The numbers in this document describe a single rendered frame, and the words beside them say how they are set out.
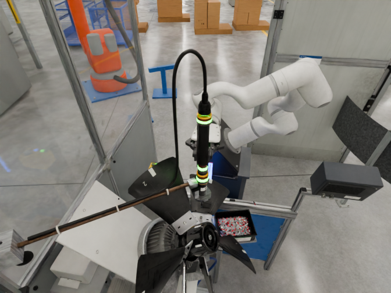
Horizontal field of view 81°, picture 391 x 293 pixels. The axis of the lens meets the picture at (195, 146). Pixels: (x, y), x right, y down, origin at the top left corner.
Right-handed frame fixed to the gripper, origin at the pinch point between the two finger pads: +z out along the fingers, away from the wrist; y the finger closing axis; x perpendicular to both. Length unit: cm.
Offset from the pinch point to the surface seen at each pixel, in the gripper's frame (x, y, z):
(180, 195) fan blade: -22.3, 8.4, 0.8
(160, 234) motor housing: -38.4, 15.3, 9.6
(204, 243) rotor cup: -31.5, -3.3, 13.8
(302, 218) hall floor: -156, -93, -91
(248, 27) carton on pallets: -144, -42, -805
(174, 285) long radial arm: -46, 6, 25
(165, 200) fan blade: -22.0, 13.4, 4.1
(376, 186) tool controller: -35, -80, -29
